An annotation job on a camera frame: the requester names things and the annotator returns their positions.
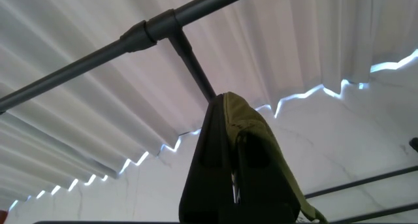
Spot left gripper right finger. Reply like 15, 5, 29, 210
232, 134, 301, 223

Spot white curtain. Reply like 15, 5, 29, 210
0, 0, 418, 214

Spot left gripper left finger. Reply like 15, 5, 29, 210
178, 93, 236, 223

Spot green sleeveless shirt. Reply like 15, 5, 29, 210
223, 91, 329, 224

